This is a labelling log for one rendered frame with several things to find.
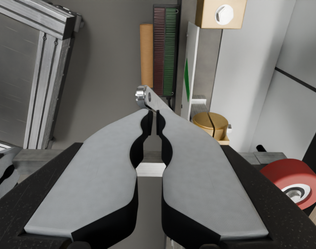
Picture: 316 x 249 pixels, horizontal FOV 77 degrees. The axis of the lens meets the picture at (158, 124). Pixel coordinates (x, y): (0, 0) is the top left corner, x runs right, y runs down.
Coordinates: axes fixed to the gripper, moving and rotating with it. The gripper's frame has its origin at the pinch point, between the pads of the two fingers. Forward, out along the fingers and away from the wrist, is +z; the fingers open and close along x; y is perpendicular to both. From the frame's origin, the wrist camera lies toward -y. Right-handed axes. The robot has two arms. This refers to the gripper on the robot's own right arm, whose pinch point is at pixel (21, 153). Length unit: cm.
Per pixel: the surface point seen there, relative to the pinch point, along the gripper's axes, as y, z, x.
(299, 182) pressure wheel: -42.2, -8.3, -2.7
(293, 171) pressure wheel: -41.4, -7.5, -3.9
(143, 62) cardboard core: -16, 75, 3
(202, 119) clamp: -29.7, -2.1, -8.6
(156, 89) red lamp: -23.0, 12.3, -7.4
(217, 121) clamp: -31.7, -2.7, -8.6
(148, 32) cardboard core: -19, 75, -12
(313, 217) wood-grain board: -50, -6, 8
